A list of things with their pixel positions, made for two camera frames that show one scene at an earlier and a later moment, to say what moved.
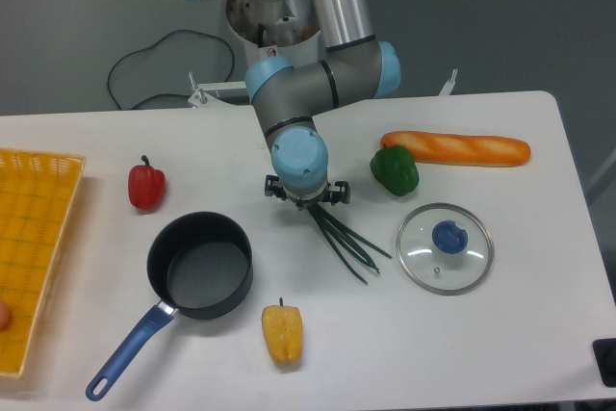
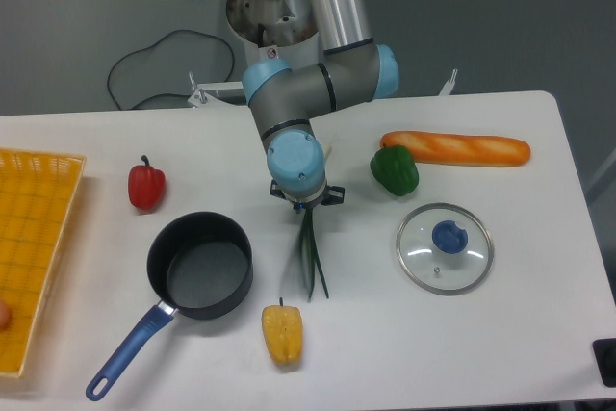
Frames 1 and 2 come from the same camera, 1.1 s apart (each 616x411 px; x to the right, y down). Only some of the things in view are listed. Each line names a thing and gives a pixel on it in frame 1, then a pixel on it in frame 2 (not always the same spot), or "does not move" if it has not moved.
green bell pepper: x=395 y=168 does not move
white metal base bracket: x=204 y=91 does not move
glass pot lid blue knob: x=445 y=248 does not move
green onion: x=332 y=225 → x=313 y=251
